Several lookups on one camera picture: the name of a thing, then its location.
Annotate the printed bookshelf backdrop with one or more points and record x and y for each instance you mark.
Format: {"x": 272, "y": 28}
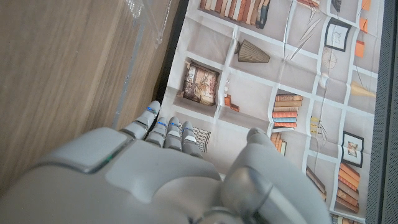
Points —
{"x": 255, "y": 81}

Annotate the dark perforated panel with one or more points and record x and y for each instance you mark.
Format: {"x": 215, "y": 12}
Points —
{"x": 384, "y": 124}

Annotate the clear plastic clamshell container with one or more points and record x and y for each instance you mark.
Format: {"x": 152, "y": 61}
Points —
{"x": 155, "y": 18}

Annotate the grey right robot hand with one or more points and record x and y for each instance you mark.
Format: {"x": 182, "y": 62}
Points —
{"x": 149, "y": 174}

